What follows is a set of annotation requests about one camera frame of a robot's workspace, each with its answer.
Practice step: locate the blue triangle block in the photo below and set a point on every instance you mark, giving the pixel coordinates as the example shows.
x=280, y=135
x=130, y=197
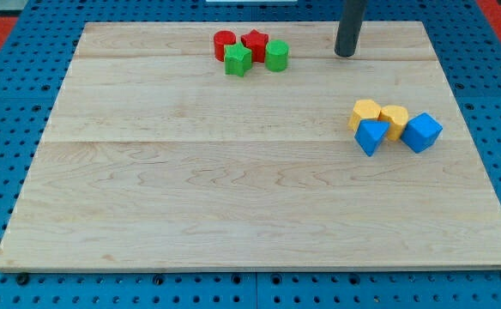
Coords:
x=370, y=134

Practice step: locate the red cylinder block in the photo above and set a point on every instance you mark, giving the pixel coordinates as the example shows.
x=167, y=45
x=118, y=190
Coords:
x=220, y=40

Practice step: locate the blue cube block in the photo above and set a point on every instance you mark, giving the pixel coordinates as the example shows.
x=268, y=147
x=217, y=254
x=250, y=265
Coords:
x=421, y=132

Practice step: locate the red star block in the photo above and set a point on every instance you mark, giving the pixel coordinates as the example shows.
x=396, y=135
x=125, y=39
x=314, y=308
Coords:
x=256, y=41

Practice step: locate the black cylindrical robot arm rod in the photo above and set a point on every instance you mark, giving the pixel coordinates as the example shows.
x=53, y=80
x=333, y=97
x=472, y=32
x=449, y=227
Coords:
x=347, y=36

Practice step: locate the green cylinder block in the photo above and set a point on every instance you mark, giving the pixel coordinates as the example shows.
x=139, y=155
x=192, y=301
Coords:
x=276, y=55

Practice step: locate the yellow hexagon block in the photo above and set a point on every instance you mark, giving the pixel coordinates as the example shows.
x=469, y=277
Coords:
x=364, y=109

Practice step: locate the yellow heart block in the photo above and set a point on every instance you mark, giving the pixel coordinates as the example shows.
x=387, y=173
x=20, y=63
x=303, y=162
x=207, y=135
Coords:
x=397, y=117

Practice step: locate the green star block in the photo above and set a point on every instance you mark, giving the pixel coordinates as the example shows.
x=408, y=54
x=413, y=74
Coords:
x=237, y=59

